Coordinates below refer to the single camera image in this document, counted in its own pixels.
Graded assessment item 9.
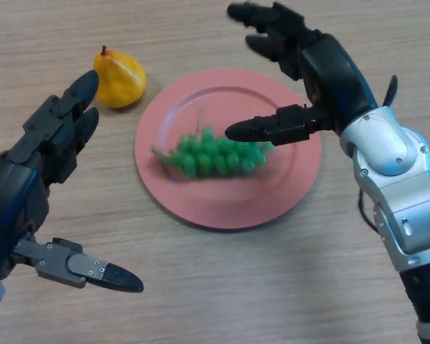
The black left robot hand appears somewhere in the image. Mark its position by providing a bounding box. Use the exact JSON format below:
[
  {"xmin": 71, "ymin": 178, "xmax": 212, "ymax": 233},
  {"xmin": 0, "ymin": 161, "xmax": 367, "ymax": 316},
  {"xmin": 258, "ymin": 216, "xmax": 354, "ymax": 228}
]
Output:
[{"xmin": 0, "ymin": 70, "xmax": 145, "ymax": 294}]

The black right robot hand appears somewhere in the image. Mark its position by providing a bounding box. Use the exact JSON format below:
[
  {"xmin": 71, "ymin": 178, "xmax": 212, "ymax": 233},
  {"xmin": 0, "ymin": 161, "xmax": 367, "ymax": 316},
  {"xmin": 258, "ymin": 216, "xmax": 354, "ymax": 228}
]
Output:
[{"xmin": 224, "ymin": 1, "xmax": 380, "ymax": 146}]

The green grapes bunch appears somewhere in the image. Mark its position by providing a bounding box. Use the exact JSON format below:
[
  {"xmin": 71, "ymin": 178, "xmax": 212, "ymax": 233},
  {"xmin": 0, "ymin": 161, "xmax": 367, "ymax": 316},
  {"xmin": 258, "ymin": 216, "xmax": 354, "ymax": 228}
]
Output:
[{"xmin": 150, "ymin": 125, "xmax": 276, "ymax": 181}]

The pink round plate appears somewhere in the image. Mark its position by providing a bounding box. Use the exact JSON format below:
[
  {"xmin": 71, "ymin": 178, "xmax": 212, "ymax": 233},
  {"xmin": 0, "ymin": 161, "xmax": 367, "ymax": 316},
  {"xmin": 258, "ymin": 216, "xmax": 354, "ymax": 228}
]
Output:
[{"xmin": 134, "ymin": 67, "xmax": 323, "ymax": 230}]

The yellow pear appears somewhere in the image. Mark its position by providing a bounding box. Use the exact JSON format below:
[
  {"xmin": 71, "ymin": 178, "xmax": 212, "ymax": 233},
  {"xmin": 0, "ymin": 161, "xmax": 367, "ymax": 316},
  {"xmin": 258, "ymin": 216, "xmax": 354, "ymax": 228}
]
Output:
[{"xmin": 93, "ymin": 45, "xmax": 147, "ymax": 109}]

